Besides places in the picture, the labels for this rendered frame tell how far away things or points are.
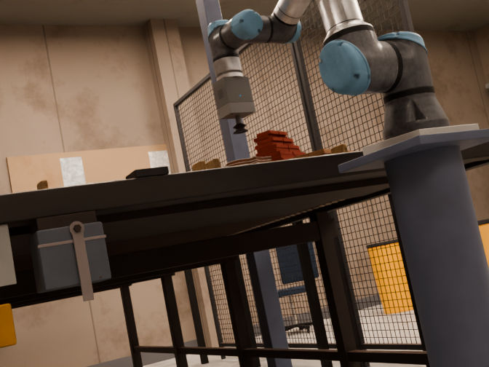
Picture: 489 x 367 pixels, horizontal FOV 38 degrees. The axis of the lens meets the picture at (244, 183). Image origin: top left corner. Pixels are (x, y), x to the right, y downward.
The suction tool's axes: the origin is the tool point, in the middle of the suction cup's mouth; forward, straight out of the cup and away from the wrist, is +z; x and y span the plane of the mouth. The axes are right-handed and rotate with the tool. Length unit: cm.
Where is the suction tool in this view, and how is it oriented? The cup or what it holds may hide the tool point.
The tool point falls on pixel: (240, 132)
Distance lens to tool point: 196.5
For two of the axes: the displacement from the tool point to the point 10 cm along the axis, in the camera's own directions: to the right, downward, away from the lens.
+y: -8.2, 0.9, -5.7
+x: 5.4, -2.1, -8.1
